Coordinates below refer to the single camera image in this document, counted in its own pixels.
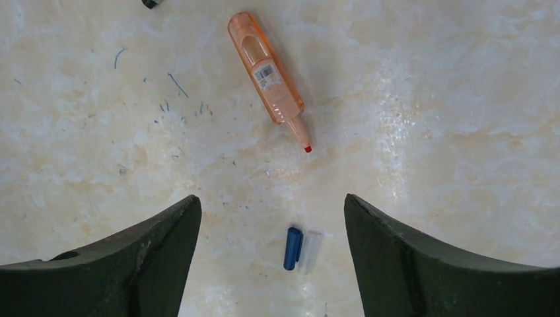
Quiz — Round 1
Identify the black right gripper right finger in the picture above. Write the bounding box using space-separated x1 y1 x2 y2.
344 194 559 316

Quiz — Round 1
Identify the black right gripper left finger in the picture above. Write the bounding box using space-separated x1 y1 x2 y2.
1 195 202 316

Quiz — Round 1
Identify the blue pen cap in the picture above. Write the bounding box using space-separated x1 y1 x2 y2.
283 227 304 271

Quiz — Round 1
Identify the orange highlighter pen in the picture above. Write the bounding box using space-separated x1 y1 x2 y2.
227 12 312 153

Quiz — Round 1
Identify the white marker pen black tip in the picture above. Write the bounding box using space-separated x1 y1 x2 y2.
141 0 163 9

